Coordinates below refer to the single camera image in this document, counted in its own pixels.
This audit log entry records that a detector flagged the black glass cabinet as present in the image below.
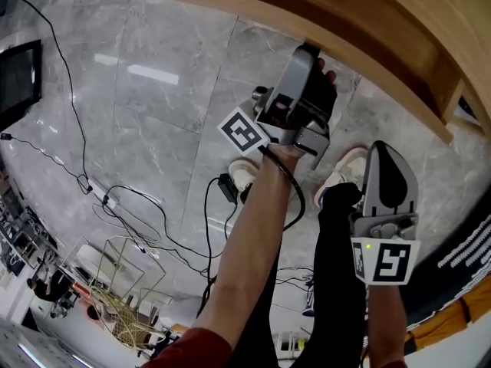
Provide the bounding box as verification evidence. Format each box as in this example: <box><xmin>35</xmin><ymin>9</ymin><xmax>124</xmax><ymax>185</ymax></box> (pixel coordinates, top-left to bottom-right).
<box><xmin>0</xmin><ymin>39</ymin><xmax>43</xmax><ymax>130</ymax></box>

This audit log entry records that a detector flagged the cluttered metal shelf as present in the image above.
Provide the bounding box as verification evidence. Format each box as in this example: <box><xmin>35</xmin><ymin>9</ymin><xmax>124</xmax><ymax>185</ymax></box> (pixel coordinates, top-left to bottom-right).
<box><xmin>0</xmin><ymin>181</ymin><xmax>59</xmax><ymax>280</ymax></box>

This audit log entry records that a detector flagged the person's left forearm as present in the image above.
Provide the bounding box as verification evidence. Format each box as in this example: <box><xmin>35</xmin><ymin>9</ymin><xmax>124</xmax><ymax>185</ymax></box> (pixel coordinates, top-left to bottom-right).
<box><xmin>190</xmin><ymin>143</ymin><xmax>305</xmax><ymax>351</ymax></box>

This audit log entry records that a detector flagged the person's right leg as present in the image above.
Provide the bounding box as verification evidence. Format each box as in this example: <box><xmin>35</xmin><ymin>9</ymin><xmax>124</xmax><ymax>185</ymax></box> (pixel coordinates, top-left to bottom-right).
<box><xmin>311</xmin><ymin>182</ymin><xmax>371</xmax><ymax>368</ymax></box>

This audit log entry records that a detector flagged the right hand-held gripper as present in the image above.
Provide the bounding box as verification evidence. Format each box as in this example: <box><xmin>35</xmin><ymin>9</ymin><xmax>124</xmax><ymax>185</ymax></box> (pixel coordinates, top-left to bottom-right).
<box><xmin>348</xmin><ymin>140</ymin><xmax>422</xmax><ymax>287</ymax></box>

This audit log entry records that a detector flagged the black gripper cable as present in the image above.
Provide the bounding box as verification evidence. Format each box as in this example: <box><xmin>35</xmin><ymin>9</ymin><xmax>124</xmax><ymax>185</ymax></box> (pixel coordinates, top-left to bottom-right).
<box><xmin>258</xmin><ymin>145</ymin><xmax>307</xmax><ymax>232</ymax></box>

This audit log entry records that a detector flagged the white power strip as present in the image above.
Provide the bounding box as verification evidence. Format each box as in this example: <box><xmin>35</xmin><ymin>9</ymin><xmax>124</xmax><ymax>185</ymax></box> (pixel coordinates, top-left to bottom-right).
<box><xmin>87</xmin><ymin>177</ymin><xmax>117</xmax><ymax>209</ymax></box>

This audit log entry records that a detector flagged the cream wire frame stand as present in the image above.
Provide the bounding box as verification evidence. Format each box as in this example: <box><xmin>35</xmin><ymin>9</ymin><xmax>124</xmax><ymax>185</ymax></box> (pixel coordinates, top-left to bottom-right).
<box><xmin>89</xmin><ymin>235</ymin><xmax>174</xmax><ymax>351</ymax></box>

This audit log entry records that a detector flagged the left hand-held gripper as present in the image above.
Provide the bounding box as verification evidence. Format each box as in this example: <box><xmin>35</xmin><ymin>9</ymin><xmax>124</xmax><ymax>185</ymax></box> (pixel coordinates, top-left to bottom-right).
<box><xmin>216</xmin><ymin>42</ymin><xmax>339</xmax><ymax>171</ymax></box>

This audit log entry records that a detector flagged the person's red shirt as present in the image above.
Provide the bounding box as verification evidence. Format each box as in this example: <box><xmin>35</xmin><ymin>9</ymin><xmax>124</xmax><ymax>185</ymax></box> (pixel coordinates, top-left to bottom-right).
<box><xmin>140</xmin><ymin>327</ymin><xmax>234</xmax><ymax>368</ymax></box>

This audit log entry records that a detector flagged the person's shoe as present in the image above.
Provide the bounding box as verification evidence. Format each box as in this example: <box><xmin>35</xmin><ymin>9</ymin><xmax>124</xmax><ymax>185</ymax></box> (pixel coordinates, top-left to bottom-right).
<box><xmin>313</xmin><ymin>146</ymin><xmax>370</xmax><ymax>207</ymax></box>
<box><xmin>228</xmin><ymin>158</ymin><xmax>260</xmax><ymax>193</ymax></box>

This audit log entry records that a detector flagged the person's right shoe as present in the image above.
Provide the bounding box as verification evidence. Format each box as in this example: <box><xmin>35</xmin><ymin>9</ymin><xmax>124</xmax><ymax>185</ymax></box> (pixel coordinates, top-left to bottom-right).
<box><xmin>313</xmin><ymin>146</ymin><xmax>370</xmax><ymax>207</ymax></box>

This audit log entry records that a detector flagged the orange sofa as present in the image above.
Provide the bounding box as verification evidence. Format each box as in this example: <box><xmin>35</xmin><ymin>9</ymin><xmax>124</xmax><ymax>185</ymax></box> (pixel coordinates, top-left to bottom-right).
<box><xmin>404</xmin><ymin>274</ymin><xmax>491</xmax><ymax>357</ymax></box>

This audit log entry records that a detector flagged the person's left leg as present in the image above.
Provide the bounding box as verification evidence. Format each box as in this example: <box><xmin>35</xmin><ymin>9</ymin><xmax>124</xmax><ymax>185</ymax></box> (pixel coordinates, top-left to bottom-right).
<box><xmin>229</xmin><ymin>188</ymin><xmax>321</xmax><ymax>368</ymax></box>

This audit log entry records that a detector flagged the black white striped blanket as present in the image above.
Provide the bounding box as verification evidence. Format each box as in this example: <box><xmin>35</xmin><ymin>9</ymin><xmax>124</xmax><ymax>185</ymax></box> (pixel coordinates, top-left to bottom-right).
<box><xmin>402</xmin><ymin>212</ymin><xmax>491</xmax><ymax>322</ymax></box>

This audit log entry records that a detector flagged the person's right forearm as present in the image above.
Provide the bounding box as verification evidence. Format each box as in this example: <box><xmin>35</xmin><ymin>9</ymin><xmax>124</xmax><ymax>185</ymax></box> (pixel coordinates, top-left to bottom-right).
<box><xmin>365</xmin><ymin>283</ymin><xmax>409</xmax><ymax>368</ymax></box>

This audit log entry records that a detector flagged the black power brick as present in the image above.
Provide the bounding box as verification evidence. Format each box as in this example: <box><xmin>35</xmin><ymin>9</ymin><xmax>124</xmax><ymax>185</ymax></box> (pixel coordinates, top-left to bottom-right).
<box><xmin>216</xmin><ymin>172</ymin><xmax>240</xmax><ymax>206</ymax></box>

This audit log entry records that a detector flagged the oval wooden coffee table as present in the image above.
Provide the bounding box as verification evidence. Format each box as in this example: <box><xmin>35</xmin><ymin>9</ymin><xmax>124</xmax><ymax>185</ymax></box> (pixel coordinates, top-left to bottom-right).
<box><xmin>147</xmin><ymin>0</ymin><xmax>467</xmax><ymax>146</ymax></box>

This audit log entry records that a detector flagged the person's leg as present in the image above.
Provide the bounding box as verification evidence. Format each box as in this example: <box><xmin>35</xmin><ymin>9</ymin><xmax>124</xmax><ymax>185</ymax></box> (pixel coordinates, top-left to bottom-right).
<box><xmin>311</xmin><ymin>182</ymin><xmax>371</xmax><ymax>368</ymax></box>
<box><xmin>229</xmin><ymin>188</ymin><xmax>321</xmax><ymax>368</ymax></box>

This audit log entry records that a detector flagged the black fan power cable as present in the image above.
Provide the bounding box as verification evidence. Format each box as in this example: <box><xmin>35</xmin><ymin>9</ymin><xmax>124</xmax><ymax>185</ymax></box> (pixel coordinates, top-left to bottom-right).
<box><xmin>2</xmin><ymin>0</ymin><xmax>94</xmax><ymax>196</ymax></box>

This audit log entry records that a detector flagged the person's left hand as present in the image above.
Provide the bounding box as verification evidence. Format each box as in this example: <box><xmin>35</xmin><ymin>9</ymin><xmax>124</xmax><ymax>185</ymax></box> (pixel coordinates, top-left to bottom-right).
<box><xmin>316</xmin><ymin>56</ymin><xmax>339</xmax><ymax>92</ymax></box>

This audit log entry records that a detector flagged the person's left shoe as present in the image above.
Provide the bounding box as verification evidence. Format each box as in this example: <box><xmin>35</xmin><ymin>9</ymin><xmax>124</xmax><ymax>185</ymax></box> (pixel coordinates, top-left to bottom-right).
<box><xmin>228</xmin><ymin>158</ymin><xmax>260</xmax><ymax>193</ymax></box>

